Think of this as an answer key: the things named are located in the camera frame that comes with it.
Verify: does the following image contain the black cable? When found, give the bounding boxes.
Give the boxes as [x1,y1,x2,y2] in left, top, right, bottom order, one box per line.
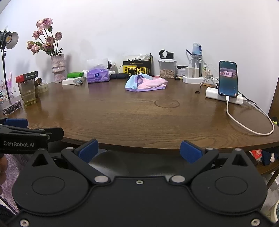
[237,92,262,107]

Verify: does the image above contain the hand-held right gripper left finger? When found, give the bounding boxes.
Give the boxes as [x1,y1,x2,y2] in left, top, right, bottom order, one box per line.
[26,139,111,184]

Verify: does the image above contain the dried rose bouquet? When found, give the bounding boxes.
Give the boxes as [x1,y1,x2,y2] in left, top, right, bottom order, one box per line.
[27,18,63,57]

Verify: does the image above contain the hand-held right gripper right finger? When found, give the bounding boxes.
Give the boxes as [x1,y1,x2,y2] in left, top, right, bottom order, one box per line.
[168,140,254,184]

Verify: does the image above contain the blue water bottle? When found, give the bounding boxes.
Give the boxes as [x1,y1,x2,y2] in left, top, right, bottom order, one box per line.
[192,42,204,77]

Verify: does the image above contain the white phone charging cable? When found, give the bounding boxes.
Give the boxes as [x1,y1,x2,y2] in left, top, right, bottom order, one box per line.
[225,96,275,136]

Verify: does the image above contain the pink white ceramic vase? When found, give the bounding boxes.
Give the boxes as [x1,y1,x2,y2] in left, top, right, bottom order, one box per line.
[51,54,67,83]

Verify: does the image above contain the white power strip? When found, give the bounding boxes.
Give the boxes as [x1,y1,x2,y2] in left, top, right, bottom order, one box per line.
[182,75,215,84]

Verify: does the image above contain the studio light on stand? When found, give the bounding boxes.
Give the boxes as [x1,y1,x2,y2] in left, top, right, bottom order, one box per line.
[0,26,19,103]

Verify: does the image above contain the small jar black lid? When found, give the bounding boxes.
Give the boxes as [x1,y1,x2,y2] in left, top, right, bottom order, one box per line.
[176,65,189,77]

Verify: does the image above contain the black yellow box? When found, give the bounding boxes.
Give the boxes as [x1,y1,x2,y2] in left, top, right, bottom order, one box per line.
[123,60,153,76]

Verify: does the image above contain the white plastic bag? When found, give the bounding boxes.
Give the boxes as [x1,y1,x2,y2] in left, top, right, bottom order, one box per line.
[135,53,151,62]

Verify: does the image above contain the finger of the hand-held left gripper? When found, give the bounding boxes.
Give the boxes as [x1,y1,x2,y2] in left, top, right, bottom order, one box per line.
[0,118,29,131]

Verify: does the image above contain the white security camera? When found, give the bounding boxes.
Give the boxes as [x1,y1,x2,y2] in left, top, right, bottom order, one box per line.
[107,60,117,75]

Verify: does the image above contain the purple plaid clothing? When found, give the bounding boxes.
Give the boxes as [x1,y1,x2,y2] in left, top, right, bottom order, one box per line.
[0,153,25,215]

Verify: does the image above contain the brown bamboo cup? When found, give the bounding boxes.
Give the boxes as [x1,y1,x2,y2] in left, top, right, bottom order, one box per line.
[35,77,44,97]

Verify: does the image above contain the pastel blue purple pants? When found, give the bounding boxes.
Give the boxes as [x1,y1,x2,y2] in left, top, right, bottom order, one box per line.
[125,74,169,92]

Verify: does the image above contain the purple tissue pack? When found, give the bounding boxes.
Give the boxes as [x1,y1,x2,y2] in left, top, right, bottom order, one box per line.
[87,59,110,84]

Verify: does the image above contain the red black flat box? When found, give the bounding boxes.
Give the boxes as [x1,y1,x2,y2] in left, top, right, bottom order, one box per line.
[15,71,39,83]

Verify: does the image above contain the white box with headphones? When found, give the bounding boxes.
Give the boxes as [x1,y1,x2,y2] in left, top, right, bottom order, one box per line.
[158,59,176,78]

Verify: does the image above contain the clear glass cup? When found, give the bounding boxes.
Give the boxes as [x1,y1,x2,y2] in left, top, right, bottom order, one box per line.
[18,79,36,107]

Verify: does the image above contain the black smartphone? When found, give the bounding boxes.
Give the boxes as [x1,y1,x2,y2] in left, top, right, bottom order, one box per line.
[218,61,238,97]

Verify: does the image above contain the white charger cables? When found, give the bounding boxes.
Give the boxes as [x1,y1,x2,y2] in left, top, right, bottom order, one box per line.
[188,57,219,88]

